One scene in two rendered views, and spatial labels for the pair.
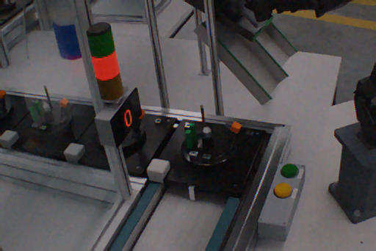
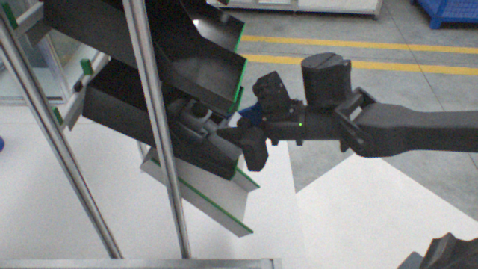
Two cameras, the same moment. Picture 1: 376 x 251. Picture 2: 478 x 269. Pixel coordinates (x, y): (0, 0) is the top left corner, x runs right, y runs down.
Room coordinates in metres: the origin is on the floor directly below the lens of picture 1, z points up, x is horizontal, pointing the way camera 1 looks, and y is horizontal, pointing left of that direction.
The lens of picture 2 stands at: (0.82, -0.03, 1.65)
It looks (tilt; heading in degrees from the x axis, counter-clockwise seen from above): 42 degrees down; 335
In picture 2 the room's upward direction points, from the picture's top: straight up
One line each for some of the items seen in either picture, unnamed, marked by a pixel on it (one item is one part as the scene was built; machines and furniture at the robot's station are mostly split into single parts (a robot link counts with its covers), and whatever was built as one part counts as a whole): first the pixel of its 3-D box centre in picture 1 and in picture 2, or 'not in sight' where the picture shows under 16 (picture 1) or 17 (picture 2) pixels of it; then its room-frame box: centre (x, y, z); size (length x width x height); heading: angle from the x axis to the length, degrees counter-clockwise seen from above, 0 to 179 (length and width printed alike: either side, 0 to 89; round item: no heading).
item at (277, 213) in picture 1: (282, 199); not in sight; (0.85, -0.20, 0.93); 0.21 x 0.07 x 0.06; 155
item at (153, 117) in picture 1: (117, 125); not in sight; (1.13, 0.19, 1.01); 0.24 x 0.24 x 0.13; 65
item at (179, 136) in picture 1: (209, 155); not in sight; (1.02, -0.04, 0.96); 0.24 x 0.24 x 0.02; 65
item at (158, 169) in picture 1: (158, 171); not in sight; (0.97, 0.09, 0.97); 0.05 x 0.05 x 0.04; 65
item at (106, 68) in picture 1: (105, 62); not in sight; (0.89, 0.15, 1.33); 0.05 x 0.05 x 0.05
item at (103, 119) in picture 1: (109, 80); not in sight; (0.89, 0.15, 1.29); 0.12 x 0.05 x 0.25; 155
